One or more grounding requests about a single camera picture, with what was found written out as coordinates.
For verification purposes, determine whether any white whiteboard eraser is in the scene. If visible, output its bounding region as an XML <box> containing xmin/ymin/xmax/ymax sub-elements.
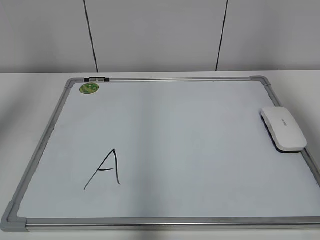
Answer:
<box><xmin>261</xmin><ymin>106</ymin><xmax>308</xmax><ymax>152</ymax></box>

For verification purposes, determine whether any round green magnet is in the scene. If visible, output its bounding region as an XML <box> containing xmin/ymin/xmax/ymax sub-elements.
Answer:
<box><xmin>79</xmin><ymin>82</ymin><xmax>100</xmax><ymax>95</ymax></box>

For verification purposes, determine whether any white magnetic whiteboard grey frame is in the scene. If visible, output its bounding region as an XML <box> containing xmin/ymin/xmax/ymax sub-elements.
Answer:
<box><xmin>0</xmin><ymin>76</ymin><xmax>320</xmax><ymax>232</ymax></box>

